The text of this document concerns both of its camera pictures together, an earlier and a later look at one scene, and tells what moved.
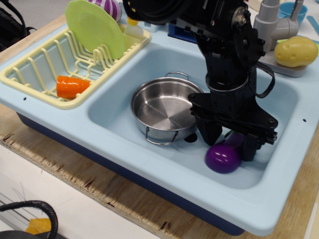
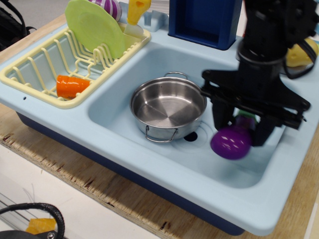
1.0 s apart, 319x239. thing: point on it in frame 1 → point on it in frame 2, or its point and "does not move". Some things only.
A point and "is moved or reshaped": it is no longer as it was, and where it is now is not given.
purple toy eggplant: x=225 y=156 is moved or reshaped
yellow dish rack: x=60 y=71 does not move
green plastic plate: x=94 y=27 does not move
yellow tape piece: x=39 y=225 does not move
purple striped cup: x=113 y=7 does not move
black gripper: x=232 y=103 → x=257 y=87
